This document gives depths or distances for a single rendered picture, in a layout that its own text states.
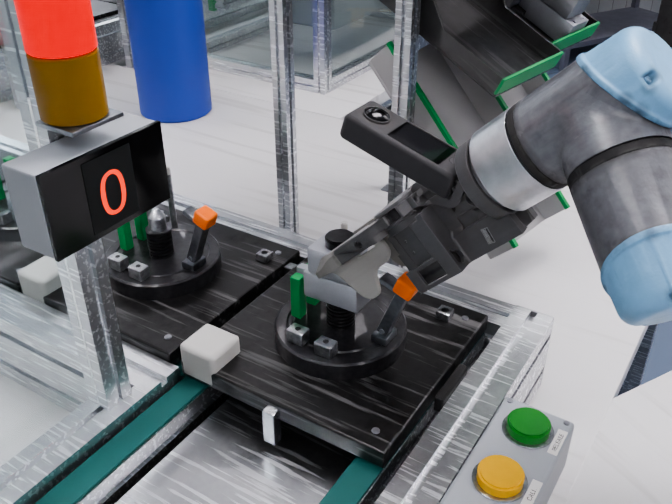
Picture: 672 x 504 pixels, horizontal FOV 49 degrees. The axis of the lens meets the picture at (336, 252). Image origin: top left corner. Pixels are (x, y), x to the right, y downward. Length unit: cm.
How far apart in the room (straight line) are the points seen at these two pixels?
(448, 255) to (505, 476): 19
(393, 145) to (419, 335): 25
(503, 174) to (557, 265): 60
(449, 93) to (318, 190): 42
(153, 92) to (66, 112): 106
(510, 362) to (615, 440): 16
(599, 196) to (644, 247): 5
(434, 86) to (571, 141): 46
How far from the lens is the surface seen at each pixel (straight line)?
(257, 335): 81
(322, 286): 75
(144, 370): 81
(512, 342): 84
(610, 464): 87
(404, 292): 71
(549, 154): 56
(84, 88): 57
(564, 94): 55
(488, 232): 63
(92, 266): 68
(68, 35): 56
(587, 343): 102
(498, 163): 58
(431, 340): 80
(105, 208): 60
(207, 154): 148
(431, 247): 64
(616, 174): 52
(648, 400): 96
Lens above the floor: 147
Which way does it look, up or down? 32 degrees down
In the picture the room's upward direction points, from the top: straight up
